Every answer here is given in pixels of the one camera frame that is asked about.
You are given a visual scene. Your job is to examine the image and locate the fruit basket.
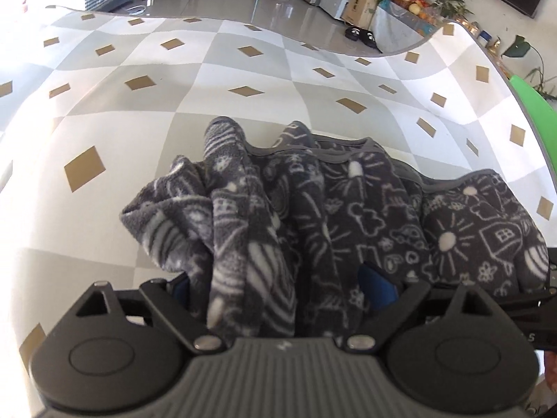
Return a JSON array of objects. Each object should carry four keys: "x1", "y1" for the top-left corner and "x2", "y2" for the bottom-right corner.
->
[{"x1": 389, "y1": 0, "x2": 440, "y2": 22}]

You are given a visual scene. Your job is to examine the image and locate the grey doodle-print fleece jacket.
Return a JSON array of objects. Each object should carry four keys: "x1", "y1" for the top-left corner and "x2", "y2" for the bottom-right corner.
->
[{"x1": 119, "y1": 115, "x2": 551, "y2": 340}]

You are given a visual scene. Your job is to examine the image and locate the person's right hand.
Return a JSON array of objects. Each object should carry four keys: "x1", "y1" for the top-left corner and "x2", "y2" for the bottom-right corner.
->
[{"x1": 542, "y1": 350, "x2": 557, "y2": 401}]

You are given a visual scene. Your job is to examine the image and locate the large-leaved potted plant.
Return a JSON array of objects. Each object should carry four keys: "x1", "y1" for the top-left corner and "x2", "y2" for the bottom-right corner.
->
[{"x1": 502, "y1": 35, "x2": 557, "y2": 96}]

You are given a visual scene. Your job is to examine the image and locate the cardboard box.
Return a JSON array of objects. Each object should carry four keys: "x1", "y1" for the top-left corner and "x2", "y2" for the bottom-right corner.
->
[{"x1": 340, "y1": 0, "x2": 379, "y2": 27}]

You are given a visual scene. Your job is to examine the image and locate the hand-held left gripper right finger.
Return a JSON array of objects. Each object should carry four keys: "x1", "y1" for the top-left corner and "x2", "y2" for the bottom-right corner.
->
[{"x1": 346, "y1": 262, "x2": 494, "y2": 352}]

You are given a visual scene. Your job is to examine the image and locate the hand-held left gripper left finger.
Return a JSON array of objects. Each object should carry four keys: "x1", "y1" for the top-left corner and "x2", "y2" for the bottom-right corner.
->
[{"x1": 76, "y1": 273, "x2": 225, "y2": 352}]

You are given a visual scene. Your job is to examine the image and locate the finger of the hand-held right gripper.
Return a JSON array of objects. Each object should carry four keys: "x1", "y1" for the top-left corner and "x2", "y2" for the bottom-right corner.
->
[{"x1": 492, "y1": 263, "x2": 557, "y2": 320}]

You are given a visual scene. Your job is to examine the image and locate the side table with marbled cloth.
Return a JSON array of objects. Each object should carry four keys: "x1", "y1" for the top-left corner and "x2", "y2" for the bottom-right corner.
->
[{"x1": 374, "y1": 4, "x2": 436, "y2": 55}]

